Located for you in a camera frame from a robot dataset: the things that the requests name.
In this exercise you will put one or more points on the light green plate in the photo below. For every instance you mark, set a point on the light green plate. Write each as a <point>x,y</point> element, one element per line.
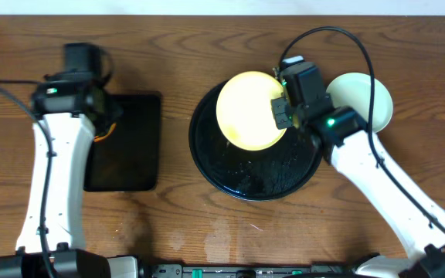
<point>354,90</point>

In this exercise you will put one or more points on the black rectangular tray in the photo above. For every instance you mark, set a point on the black rectangular tray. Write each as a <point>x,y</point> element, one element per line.
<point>127,159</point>

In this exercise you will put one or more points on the yellow plate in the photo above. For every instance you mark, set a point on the yellow plate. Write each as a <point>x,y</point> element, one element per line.
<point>244,112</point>

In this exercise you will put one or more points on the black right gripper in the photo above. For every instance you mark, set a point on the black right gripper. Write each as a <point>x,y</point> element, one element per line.
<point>278,106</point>

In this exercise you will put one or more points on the orange green sponge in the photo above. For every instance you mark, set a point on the orange green sponge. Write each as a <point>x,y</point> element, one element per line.
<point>106,134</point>

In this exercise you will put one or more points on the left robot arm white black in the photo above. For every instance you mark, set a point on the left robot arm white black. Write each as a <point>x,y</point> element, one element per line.
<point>68,116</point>

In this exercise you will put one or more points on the black round tray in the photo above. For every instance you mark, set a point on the black round tray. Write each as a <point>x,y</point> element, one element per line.
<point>264,175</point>

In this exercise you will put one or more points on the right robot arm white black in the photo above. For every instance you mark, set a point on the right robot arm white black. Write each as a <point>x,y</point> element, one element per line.
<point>418,222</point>

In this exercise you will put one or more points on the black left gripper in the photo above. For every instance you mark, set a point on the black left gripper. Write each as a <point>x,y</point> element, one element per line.
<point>104,112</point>

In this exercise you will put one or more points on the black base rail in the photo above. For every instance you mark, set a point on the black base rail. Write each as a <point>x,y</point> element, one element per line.
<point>261,271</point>

